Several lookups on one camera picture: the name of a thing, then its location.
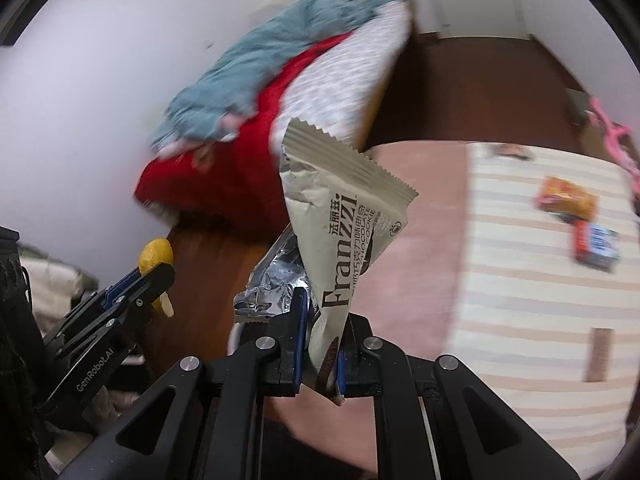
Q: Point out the pink table cloth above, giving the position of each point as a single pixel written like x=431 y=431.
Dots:
x=430 y=240

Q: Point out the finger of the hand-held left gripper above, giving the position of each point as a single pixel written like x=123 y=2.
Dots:
x=120 y=286
x=152 y=285

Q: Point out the wooden bed frame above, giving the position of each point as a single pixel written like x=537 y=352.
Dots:
x=372 y=120

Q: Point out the yellow lumpy snack piece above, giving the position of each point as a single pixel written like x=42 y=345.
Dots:
x=155 y=252

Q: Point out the orange yellow snack bag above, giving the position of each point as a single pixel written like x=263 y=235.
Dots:
x=567 y=199

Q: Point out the checkered bed sheet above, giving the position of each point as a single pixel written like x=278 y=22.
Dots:
x=345 y=85

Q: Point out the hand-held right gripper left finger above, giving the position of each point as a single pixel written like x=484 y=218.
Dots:
x=299 y=320

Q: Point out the pink white cloth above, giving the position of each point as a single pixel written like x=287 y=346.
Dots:
x=220 y=130

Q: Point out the beige cookie wrapper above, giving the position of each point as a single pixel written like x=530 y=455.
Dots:
x=345 y=220

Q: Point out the brown rectangular wrapper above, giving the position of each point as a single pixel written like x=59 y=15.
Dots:
x=600 y=355

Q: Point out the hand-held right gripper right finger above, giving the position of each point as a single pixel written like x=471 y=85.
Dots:
x=341 y=367

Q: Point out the pink plush toy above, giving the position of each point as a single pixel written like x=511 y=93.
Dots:
x=617 y=135

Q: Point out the bed with blankets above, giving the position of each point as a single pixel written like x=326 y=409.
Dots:
x=280 y=55

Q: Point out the striped table cloth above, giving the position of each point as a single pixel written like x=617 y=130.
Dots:
x=525 y=310

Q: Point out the blue red milk carton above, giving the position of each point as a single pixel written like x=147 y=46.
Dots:
x=595 y=246

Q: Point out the red blanket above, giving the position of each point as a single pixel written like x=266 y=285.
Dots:
x=240 y=175

